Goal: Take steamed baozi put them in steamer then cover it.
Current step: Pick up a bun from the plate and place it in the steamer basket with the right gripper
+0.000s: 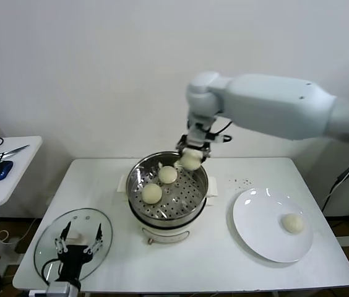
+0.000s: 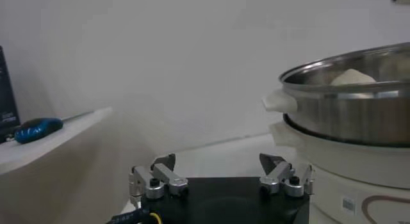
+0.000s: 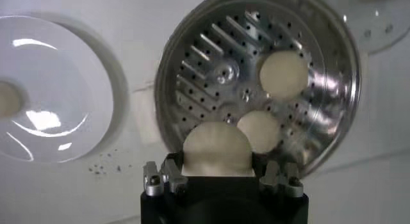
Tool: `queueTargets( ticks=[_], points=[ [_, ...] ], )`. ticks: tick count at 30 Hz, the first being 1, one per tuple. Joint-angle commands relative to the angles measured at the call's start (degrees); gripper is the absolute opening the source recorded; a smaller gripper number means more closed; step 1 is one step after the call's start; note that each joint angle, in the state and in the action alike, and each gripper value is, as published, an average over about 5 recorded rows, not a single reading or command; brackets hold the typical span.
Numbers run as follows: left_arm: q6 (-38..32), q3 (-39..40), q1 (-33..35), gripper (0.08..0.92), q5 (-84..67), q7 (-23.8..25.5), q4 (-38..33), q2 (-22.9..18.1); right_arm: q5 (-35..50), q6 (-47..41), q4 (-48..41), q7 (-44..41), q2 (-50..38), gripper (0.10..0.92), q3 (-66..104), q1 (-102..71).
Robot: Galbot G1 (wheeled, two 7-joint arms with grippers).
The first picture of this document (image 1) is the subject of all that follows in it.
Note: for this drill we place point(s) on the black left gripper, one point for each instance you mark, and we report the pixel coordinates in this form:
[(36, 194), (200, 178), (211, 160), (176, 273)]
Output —
[(75, 258)]

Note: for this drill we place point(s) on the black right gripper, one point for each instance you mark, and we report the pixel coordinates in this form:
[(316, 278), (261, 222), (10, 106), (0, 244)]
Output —
[(211, 139)]

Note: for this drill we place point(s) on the white steamed baozi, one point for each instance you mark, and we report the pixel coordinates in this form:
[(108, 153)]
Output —
[(292, 223), (167, 174), (152, 193), (190, 161)]

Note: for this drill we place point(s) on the round glass pot lid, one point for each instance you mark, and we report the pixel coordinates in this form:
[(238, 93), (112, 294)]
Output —
[(100, 229)]

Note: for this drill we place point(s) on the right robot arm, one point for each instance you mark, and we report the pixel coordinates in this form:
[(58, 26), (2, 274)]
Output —
[(270, 102)]

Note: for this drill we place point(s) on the stainless steel steamer basket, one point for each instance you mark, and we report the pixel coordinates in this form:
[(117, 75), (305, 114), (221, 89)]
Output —
[(193, 188)]

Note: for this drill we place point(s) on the white electric cooker base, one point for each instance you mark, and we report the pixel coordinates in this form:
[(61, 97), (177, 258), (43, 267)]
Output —
[(165, 233)]

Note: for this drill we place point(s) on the white side table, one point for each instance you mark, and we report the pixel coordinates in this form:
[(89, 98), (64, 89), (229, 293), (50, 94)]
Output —
[(23, 173)]

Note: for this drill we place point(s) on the white round plate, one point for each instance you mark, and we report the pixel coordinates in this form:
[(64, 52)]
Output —
[(255, 222)]

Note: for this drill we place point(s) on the blue black computer mouse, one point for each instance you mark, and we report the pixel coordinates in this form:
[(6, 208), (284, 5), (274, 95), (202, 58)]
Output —
[(0, 170)]

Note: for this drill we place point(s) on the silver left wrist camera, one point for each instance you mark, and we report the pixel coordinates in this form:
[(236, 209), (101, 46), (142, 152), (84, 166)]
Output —
[(58, 290)]

